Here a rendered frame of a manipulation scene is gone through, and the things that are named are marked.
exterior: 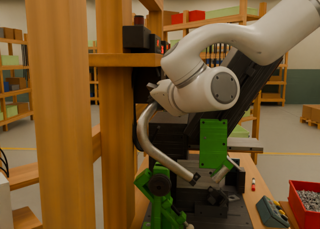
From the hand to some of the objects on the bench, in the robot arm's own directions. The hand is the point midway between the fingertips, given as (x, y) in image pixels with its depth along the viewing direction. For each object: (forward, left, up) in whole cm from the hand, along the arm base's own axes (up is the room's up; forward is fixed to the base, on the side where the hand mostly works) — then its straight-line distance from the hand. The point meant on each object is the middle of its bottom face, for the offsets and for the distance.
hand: (157, 102), depth 81 cm
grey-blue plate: (-38, -49, -52) cm, 80 cm away
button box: (-46, -19, -54) cm, 74 cm away
